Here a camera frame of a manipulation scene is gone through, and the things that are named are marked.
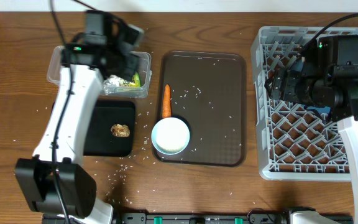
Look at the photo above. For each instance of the grey dishwasher rack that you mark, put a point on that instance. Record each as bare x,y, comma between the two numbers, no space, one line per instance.
292,143

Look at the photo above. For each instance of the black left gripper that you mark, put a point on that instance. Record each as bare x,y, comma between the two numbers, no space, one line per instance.
124,66

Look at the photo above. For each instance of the brown shiitake mushroom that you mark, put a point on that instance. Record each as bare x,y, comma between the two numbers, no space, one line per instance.
120,130

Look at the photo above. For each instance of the foil snack wrapper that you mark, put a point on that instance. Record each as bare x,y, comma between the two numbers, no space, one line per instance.
116,81

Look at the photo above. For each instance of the brown serving tray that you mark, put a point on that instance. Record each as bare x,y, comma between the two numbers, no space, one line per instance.
208,93

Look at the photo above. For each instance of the clear plastic bin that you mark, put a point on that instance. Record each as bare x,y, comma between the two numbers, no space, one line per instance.
144,71

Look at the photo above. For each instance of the dark blue plate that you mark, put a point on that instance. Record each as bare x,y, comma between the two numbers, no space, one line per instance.
319,109

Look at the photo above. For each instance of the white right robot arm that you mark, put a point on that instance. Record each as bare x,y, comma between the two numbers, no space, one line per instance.
348,130

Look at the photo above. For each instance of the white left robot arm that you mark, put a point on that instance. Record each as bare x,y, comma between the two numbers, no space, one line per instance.
53,181

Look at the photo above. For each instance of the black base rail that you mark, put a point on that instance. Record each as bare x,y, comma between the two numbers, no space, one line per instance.
254,217

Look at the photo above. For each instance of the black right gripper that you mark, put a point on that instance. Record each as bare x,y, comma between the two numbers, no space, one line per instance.
282,87

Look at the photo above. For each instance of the black plastic bin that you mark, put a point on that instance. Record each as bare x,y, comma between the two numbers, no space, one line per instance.
100,140

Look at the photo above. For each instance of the orange carrot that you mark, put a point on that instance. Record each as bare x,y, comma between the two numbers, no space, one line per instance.
166,103

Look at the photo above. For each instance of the light blue rice bowl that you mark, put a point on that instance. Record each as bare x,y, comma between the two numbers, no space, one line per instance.
170,136

